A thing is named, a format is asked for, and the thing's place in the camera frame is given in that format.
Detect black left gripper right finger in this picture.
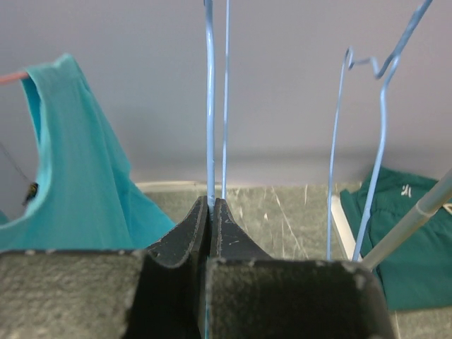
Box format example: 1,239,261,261
206,199,395,338

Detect turquoise t shirt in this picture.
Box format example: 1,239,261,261
1,54,174,250

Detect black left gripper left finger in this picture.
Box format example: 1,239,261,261
1,196,208,338

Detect pink wire hanger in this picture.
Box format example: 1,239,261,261
0,71,29,85

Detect dark green pants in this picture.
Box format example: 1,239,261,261
361,168,451,311

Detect white clothes rack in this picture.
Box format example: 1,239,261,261
136,165,452,269

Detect blue wire hanger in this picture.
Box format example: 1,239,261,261
326,0,432,261
203,0,231,339

